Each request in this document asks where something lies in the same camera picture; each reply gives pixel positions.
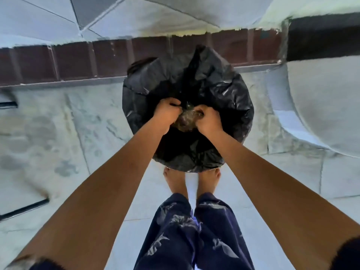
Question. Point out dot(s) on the person's right hand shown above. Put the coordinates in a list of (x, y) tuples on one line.
[(209, 120)]

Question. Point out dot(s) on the person's left hand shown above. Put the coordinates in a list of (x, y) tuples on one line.
[(166, 112)]

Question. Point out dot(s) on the person's left fingers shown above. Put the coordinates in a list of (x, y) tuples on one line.
[(172, 104)]

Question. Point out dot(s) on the person's right fingers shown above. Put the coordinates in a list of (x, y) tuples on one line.
[(199, 112)]

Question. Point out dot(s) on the black plastic garbage bag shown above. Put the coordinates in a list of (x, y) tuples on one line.
[(213, 87)]

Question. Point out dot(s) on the person's left forearm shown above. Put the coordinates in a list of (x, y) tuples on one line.
[(92, 205)]

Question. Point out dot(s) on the person's right forearm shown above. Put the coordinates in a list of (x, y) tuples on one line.
[(284, 205)]

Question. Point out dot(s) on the person's right foot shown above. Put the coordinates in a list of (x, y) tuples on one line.
[(208, 181)]

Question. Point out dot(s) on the person's foot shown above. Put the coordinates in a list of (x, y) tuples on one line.
[(208, 181), (175, 181)]

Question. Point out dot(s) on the person's left foot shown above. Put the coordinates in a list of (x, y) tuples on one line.
[(175, 181)]

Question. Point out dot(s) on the navy patterned trousers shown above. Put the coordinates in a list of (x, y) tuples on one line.
[(194, 236)]

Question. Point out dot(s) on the white round column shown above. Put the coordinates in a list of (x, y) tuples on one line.
[(323, 104)]

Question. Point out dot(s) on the black metal bar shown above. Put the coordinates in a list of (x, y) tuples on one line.
[(24, 210), (8, 105)]

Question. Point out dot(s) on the black shirt sleeve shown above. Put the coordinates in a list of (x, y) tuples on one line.
[(346, 254), (36, 264)]

